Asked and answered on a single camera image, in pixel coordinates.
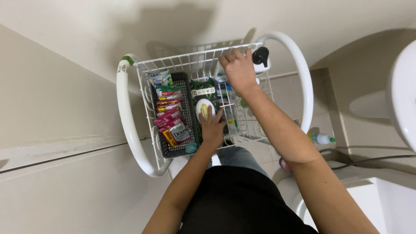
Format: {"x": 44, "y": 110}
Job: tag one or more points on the person's black shirt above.
{"x": 237, "y": 204}

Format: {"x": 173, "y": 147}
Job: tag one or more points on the pale green bottle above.
{"x": 244, "y": 103}

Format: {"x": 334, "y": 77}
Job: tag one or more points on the white bottle black pump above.
{"x": 260, "y": 56}

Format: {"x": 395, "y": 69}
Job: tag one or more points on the black plastic mesh basket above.
{"x": 190, "y": 113}

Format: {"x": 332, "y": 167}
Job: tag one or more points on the person's blue jeans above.
{"x": 240, "y": 157}

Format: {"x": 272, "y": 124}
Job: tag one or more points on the white ceramic sink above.
{"x": 401, "y": 97}

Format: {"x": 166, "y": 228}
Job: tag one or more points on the person's right fingers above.
{"x": 234, "y": 56}

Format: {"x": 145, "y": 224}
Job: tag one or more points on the cluster of toiletry bottles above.
{"x": 231, "y": 121}

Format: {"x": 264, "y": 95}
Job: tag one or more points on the white bottle teal label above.
{"x": 220, "y": 75}

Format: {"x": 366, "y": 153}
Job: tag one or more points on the green tape strip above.
{"x": 128, "y": 60}

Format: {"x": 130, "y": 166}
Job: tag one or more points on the teal round cap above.
{"x": 191, "y": 148}

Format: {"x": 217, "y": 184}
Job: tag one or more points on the green wipes pack white lid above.
{"x": 204, "y": 90}

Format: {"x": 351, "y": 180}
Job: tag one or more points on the row of colourful sachets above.
{"x": 169, "y": 110}

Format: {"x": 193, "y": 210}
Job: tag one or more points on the white bottle green cap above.
{"x": 322, "y": 138}

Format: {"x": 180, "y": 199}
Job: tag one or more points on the person's left hand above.
{"x": 212, "y": 130}

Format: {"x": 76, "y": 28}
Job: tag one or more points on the person's right hand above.
{"x": 240, "y": 73}

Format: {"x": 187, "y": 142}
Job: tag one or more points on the pink plastic object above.
{"x": 284, "y": 164}

